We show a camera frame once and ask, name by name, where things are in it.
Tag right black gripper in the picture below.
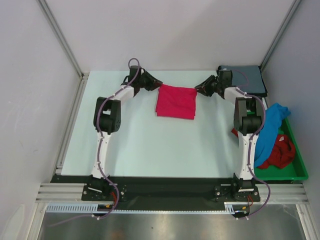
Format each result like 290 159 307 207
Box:
195 75 223 97

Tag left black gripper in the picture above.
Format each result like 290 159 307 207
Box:
137 70 162 91

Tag pink t shirt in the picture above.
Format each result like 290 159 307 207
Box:
155 84 197 120

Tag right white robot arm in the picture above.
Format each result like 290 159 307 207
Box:
195 69 266 201

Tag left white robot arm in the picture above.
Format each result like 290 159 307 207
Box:
86 65 163 200

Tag folded grey t shirt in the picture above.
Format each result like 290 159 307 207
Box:
220 65 266 95

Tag folded black t shirt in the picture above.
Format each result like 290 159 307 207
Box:
216 65 268 98

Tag blue t shirt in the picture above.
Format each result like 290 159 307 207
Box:
254 103 291 168

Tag dark red t shirt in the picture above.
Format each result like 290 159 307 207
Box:
231 127 297 170

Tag green plastic bin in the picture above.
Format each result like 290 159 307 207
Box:
254 118 309 183

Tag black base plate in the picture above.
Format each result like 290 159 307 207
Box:
51 174 261 210

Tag left aluminium frame post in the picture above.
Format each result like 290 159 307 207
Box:
36 0 84 79

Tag aluminium frame post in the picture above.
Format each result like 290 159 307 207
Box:
36 0 84 79
260 0 303 72

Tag white cable duct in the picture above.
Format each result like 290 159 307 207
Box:
46 202 249 215

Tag right aluminium frame post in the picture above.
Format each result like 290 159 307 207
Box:
260 0 303 72

